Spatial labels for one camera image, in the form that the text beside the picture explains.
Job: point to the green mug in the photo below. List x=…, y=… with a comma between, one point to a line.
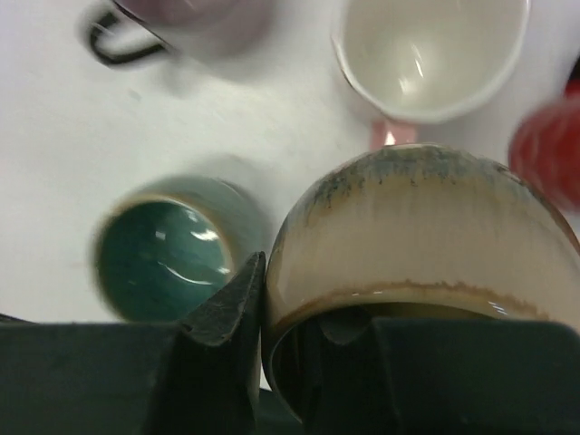
x=169, y=246

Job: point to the pink faceted mug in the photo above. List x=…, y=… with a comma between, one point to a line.
x=419, y=63

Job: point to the beige round mug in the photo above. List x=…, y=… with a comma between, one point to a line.
x=424, y=228

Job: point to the red mug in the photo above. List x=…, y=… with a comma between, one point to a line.
x=544, y=150

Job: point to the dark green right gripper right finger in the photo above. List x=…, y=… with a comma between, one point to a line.
x=377, y=375

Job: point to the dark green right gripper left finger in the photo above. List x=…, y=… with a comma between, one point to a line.
x=197, y=375

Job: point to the lilac mug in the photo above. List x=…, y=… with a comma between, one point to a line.
x=199, y=29

